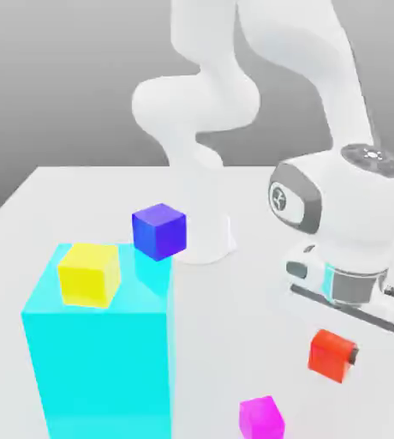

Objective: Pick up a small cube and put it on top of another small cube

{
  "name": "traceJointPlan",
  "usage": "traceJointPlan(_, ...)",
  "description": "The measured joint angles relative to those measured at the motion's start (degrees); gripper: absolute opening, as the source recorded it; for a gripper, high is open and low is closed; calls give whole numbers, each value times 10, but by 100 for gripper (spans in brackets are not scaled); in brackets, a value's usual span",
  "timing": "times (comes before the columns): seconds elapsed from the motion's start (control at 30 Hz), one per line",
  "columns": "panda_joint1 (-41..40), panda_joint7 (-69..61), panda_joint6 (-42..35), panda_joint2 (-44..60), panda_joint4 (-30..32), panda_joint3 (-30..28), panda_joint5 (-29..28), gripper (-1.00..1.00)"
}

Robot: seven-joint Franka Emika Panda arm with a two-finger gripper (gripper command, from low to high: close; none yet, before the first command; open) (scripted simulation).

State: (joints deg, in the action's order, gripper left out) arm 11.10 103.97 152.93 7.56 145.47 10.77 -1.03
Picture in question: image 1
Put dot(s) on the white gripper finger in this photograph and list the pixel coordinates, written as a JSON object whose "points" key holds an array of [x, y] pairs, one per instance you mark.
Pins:
{"points": [[354, 356]]}

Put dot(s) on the small yellow cube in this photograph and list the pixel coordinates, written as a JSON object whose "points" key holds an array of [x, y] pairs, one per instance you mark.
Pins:
{"points": [[87, 277]]}

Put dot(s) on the small blue cube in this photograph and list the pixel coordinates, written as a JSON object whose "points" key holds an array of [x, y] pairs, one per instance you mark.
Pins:
{"points": [[157, 231]]}

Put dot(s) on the large cyan box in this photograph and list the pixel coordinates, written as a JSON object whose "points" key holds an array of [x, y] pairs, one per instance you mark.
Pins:
{"points": [[101, 370]]}

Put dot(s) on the small magenta cube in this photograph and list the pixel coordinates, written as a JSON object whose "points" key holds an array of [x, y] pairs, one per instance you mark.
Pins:
{"points": [[260, 418]]}

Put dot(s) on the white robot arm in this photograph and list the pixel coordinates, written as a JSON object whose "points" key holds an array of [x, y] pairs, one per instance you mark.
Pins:
{"points": [[354, 212]]}

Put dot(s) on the small red cube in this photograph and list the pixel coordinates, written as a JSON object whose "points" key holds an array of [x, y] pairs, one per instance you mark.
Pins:
{"points": [[327, 355]]}

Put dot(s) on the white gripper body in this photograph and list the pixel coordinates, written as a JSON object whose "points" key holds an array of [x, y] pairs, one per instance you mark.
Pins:
{"points": [[347, 313]]}

